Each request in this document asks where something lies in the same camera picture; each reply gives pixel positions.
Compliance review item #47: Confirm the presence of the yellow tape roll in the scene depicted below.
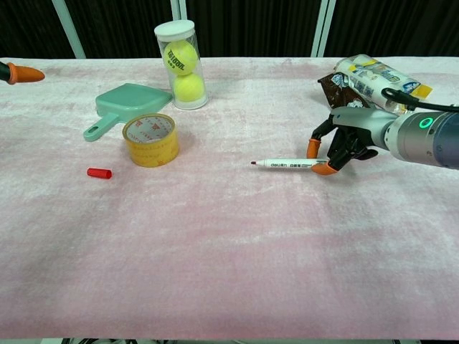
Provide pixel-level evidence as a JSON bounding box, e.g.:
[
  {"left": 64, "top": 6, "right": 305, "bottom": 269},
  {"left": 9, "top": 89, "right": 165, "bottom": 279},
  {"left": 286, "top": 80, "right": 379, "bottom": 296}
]
[{"left": 122, "top": 113, "right": 180, "bottom": 168}]

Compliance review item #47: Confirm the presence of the pink table cloth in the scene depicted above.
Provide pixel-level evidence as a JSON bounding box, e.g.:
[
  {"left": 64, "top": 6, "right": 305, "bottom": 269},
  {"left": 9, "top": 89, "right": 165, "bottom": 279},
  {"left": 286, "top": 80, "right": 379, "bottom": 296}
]
[{"left": 0, "top": 56, "right": 459, "bottom": 340}]

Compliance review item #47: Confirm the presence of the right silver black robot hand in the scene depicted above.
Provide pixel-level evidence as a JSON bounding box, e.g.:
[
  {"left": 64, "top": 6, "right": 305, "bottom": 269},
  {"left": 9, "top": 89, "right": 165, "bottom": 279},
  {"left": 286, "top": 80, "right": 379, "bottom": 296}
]
[{"left": 307, "top": 106, "right": 394, "bottom": 177}]

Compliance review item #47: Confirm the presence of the yellow plain tennis ball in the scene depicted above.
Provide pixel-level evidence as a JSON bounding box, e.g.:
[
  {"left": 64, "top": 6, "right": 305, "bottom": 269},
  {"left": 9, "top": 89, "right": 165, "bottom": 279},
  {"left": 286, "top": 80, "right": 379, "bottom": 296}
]
[{"left": 172, "top": 72, "right": 206, "bottom": 103}]

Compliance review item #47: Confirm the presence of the yellow printed tennis ball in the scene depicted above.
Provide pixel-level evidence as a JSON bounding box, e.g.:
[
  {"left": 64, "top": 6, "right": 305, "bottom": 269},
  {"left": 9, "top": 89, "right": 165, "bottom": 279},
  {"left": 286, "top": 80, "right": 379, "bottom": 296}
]
[{"left": 164, "top": 39, "right": 199, "bottom": 76}]

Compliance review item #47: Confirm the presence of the brown snack bar wrapper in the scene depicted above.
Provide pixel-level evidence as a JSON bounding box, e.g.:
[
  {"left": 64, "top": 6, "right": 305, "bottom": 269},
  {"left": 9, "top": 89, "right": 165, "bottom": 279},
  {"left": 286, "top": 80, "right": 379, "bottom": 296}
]
[{"left": 317, "top": 72, "right": 374, "bottom": 110}]

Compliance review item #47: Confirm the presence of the pale green partition post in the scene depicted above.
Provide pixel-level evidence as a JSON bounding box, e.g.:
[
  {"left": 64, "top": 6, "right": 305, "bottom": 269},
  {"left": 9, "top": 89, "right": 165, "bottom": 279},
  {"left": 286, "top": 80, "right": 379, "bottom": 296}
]
[
  {"left": 51, "top": 0, "right": 87, "bottom": 59},
  {"left": 311, "top": 0, "right": 340, "bottom": 58},
  {"left": 170, "top": 0, "right": 188, "bottom": 23}
]

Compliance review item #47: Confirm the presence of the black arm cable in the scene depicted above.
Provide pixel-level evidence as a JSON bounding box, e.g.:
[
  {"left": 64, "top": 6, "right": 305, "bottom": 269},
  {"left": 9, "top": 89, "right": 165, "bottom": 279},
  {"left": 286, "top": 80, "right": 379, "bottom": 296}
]
[{"left": 381, "top": 87, "right": 459, "bottom": 112}]

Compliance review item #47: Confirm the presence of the white tissue pack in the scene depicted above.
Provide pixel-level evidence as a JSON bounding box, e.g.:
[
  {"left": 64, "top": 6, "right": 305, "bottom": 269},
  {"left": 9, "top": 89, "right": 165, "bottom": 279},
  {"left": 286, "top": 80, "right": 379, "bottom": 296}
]
[{"left": 335, "top": 54, "right": 433, "bottom": 115}]

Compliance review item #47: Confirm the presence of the red marker cap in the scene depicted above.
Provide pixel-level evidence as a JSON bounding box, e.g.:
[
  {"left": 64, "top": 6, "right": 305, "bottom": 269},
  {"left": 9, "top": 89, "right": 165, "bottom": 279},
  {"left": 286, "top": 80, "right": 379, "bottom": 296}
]
[{"left": 86, "top": 167, "right": 113, "bottom": 180}]

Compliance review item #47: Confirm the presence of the red and white tube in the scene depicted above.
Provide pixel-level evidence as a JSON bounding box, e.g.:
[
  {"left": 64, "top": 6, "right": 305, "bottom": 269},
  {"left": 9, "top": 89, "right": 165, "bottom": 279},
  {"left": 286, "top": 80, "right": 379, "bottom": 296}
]
[{"left": 250, "top": 158, "right": 329, "bottom": 171}]

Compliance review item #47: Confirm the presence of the clear tennis ball tube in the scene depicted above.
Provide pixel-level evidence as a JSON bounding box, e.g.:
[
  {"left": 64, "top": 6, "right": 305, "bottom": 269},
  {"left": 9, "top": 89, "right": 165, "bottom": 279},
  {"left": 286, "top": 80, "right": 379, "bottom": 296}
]
[{"left": 153, "top": 19, "right": 209, "bottom": 110}]

